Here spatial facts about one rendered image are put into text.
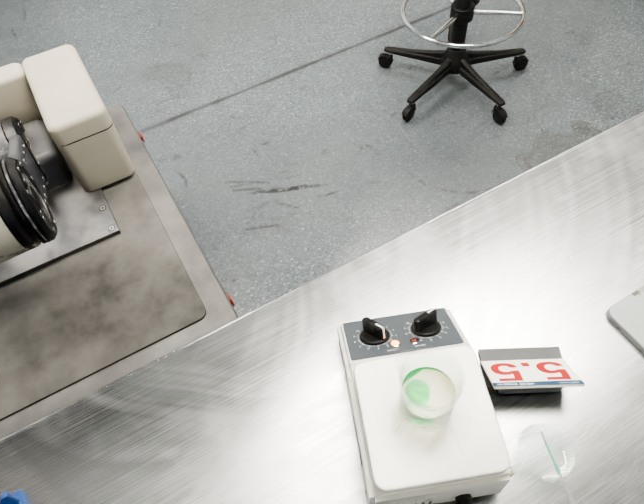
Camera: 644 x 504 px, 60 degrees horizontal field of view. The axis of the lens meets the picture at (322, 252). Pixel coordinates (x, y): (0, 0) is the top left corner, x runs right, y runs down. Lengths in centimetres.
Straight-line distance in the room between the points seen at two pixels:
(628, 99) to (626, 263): 153
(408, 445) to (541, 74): 190
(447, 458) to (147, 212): 100
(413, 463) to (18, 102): 128
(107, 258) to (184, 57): 130
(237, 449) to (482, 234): 40
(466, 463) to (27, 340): 96
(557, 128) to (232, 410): 166
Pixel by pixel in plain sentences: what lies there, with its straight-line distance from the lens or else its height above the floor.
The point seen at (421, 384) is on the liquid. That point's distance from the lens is 51.
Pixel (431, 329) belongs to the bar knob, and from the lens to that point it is 61.
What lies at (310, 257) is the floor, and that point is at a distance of 164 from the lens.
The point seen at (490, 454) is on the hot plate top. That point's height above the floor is 84.
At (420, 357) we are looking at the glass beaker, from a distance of 49.
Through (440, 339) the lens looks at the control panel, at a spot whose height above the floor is 81.
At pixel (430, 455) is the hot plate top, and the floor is 84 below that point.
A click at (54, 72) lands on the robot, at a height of 58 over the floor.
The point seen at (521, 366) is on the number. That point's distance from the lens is 65.
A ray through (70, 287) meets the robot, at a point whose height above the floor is 37.
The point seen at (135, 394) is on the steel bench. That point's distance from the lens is 68.
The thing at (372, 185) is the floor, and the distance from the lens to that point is 180.
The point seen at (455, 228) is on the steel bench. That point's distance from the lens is 75.
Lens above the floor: 134
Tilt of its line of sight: 55 degrees down
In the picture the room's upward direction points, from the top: 6 degrees counter-clockwise
